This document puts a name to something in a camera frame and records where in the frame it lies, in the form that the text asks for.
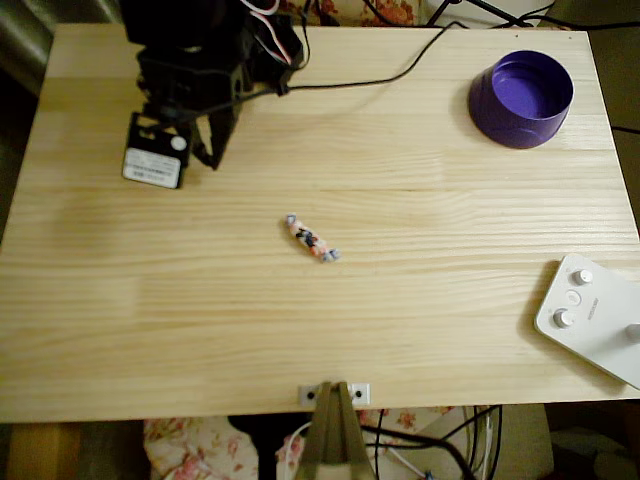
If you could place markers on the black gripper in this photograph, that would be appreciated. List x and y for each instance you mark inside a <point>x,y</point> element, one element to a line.
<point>221,131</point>

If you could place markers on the candy colourful print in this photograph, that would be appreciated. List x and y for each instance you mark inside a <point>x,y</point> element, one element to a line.
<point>312,239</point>

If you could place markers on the purple bowl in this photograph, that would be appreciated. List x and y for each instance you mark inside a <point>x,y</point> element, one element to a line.
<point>520,130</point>

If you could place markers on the floral fabric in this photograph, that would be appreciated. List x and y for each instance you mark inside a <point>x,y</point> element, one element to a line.
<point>390,10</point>
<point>190,450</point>

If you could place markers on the wooden table leg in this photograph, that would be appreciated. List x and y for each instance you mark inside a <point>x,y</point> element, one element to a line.
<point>45,455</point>

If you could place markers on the white lamp base with knobs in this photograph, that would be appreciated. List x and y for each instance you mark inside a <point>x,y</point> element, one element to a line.
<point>600,340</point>

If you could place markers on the black camera box white label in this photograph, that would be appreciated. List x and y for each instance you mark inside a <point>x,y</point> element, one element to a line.
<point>152,167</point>

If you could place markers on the white mounting bracket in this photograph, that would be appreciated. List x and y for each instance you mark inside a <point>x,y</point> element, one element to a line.
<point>303,390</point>

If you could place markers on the metal clamp bracket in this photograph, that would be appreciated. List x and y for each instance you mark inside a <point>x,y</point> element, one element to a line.
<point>325,430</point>

